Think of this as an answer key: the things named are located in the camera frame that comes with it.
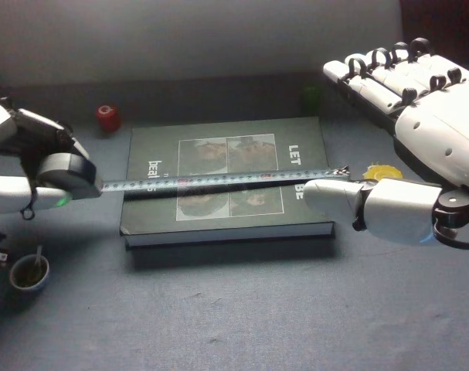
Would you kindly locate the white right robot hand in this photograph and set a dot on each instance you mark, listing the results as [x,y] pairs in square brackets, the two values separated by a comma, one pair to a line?
[442,131]

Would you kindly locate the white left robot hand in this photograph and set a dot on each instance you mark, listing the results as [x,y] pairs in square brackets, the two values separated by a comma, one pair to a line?
[6,193]

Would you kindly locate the grey tape measure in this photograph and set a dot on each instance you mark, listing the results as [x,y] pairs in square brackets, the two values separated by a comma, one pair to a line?
[72,174]

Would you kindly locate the black hardcover book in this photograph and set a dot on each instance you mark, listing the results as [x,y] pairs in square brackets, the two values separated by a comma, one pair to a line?
[153,143]

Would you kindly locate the yellow swirl toy roll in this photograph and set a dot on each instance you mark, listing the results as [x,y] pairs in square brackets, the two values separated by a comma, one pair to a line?
[383,173]

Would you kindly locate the red cylinder block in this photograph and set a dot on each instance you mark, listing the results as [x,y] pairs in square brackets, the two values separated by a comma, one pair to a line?
[108,118]

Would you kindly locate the green round block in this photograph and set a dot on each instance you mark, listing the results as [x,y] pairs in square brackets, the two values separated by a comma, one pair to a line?
[312,98]

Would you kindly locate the pale backdrop board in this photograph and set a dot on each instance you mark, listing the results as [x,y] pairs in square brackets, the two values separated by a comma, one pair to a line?
[180,38]

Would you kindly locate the grey table cloth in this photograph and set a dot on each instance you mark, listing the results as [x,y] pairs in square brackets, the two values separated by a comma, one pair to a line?
[257,309]

